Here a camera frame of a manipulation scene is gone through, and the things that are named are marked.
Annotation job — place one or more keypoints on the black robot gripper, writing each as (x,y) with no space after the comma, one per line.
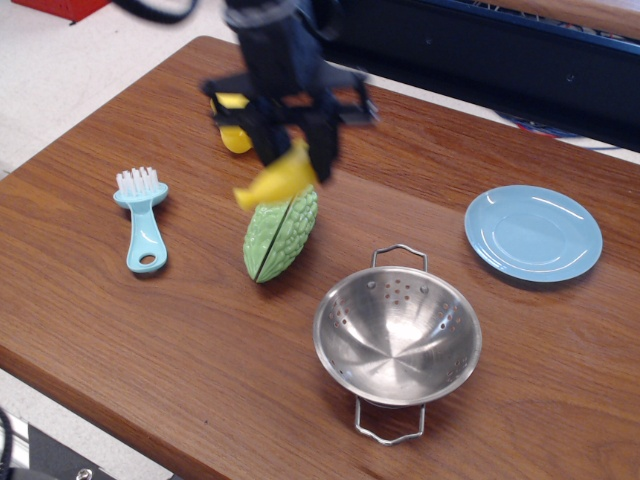
(288,82)

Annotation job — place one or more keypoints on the yellow toy banana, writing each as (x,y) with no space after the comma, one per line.
(281,180)

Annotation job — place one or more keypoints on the yellow toy bell pepper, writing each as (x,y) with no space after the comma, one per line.
(234,138)

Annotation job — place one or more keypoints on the green toy bitter melon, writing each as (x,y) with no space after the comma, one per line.
(277,234)

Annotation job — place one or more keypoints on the light blue dish brush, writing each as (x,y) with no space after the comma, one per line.
(139,190)

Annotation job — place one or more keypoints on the light blue plate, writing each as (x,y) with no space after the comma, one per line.
(533,233)

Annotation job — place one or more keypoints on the red box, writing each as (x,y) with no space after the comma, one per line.
(72,10)

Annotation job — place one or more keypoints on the steel colander with handles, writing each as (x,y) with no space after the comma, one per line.
(396,336)

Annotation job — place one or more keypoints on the black metal frame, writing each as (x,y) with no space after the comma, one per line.
(515,63)

